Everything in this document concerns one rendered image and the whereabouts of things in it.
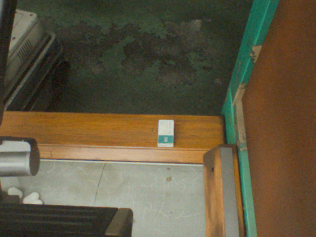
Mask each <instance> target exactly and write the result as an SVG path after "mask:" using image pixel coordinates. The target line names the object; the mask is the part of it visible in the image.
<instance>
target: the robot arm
mask: <svg viewBox="0 0 316 237"><path fill-rule="evenodd" d="M16 4H17V0H0V127H1V126H2V119H3V114H4V110H5V105H2V103H3V97H4V94H5V86H4V81H5V73H6V65H7V57H8V51H9V48H10V42H11V36H12V28H13V24H14V18H15V12H16ZM39 167H40V151H39V149H38V147H37V140H36V139H34V138H30V137H28V138H23V137H13V136H0V203H18V204H19V203H20V195H2V185H1V177H26V176H35V175H37V173H38V170H39Z"/></svg>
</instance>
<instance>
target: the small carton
mask: <svg viewBox="0 0 316 237"><path fill-rule="evenodd" d="M173 141H174V120H159V129H158V139H157V145H158V147H173Z"/></svg>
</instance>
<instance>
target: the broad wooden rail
mask: <svg viewBox="0 0 316 237"><path fill-rule="evenodd" d="M159 120H174V141H173V147H158V145H157V139H158V129H159ZM0 136H13V137H23V138H28V137H30V138H34V139H36V140H37V147H38V149H39V153H40V159H50V160H80V161H110V162H126V163H155V164H200V165H203V155H204V154H205V153H206V152H208V151H209V150H210V149H213V148H214V147H215V146H216V145H218V144H226V134H225V118H224V116H201V115H136V114H114V113H70V112H26V111H4V114H3V119H2V126H1V127H0Z"/></svg>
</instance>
